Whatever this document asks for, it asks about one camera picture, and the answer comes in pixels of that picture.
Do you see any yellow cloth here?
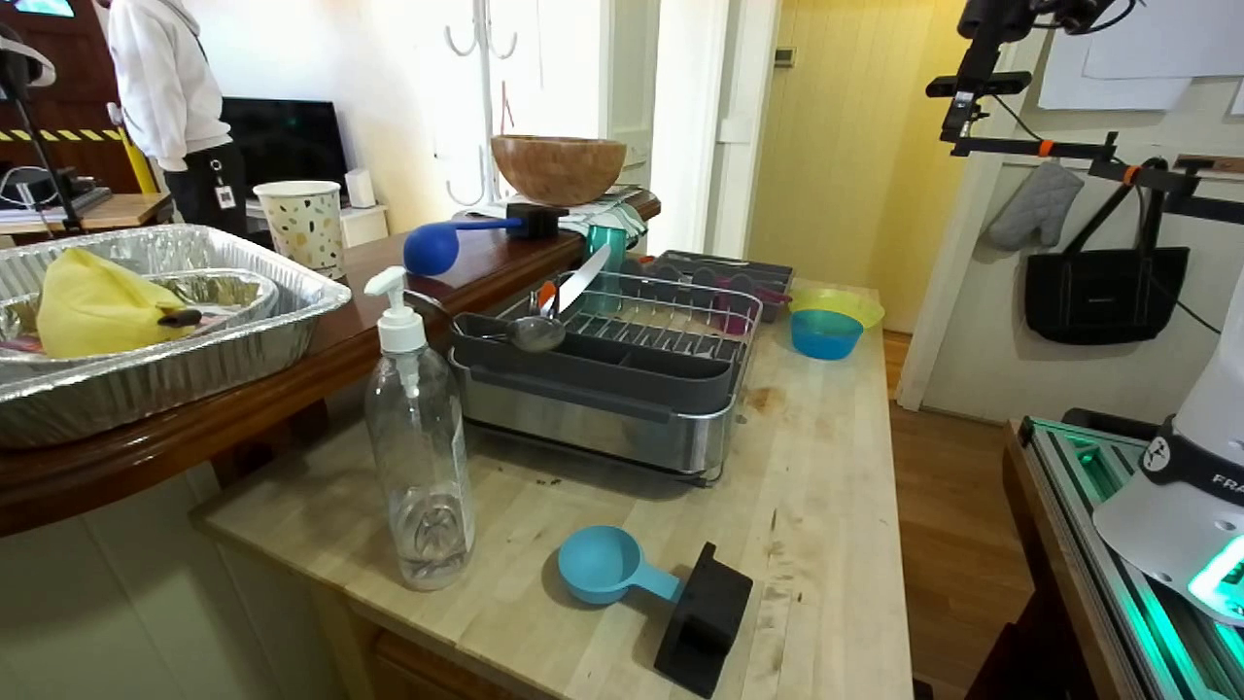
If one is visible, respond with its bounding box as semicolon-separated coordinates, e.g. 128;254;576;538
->
32;246;194;361

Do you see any small aluminium foil pan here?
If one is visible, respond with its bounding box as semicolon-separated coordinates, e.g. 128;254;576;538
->
0;263;284;361

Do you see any metal ladle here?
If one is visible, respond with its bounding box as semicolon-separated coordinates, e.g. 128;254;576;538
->
404;285;570;359

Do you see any wooden bowl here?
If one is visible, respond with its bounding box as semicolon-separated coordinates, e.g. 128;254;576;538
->
487;133;630;208

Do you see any small dark box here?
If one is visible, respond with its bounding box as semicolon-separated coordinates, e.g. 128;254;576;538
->
500;199;565;246

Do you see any black plastic block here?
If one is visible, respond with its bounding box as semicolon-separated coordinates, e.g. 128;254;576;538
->
652;540;759;700

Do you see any knife with orange handle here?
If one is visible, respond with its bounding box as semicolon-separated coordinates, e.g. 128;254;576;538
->
530;246;614;319

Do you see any blue plastic bowl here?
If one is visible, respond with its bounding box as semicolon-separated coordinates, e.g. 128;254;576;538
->
788;308;868;364

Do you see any steel dish rack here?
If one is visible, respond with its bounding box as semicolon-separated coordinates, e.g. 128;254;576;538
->
446;263;767;490

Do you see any black tote bag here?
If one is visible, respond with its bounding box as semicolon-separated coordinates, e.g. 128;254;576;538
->
1024;186;1193;351

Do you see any blue measuring cup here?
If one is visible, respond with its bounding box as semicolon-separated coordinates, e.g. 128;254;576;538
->
557;522;688;614

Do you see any green striped towel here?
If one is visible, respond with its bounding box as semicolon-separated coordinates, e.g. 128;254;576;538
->
557;192;652;258

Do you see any teal plastic cup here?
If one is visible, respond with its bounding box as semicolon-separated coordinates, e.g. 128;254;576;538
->
582;223;635;277

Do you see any black stand lamp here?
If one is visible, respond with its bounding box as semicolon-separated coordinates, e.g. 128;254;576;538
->
0;32;89;240

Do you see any person in white shirt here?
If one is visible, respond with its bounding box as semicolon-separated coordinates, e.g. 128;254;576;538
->
94;0;254;240

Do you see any black camera rig arm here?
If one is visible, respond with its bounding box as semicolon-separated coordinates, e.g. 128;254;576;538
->
935;89;1244;224

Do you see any patterned paper cup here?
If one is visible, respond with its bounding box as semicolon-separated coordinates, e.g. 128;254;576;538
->
250;175;350;285

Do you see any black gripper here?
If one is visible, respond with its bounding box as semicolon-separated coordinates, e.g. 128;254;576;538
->
954;0;1118;80

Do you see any clear pump bottle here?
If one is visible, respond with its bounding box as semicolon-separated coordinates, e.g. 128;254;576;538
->
360;263;478;593

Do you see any yellow black hazard bar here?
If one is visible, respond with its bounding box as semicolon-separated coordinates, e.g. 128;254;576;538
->
0;120;168;199

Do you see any grey oven mitt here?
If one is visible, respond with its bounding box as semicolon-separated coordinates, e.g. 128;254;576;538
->
982;158;1087;254

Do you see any large aluminium foil tray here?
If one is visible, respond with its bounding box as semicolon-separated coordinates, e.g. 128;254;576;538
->
0;223;357;453

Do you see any green plastic plate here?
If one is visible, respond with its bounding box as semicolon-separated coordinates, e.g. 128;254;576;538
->
785;278;890;338

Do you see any black stereo camera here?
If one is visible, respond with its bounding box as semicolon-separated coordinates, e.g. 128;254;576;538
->
920;70;1038;100

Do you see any white coat rack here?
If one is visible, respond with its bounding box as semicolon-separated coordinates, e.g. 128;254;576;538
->
440;0;519;216

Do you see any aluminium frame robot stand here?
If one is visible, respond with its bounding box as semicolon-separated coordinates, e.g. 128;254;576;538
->
1013;409;1244;700

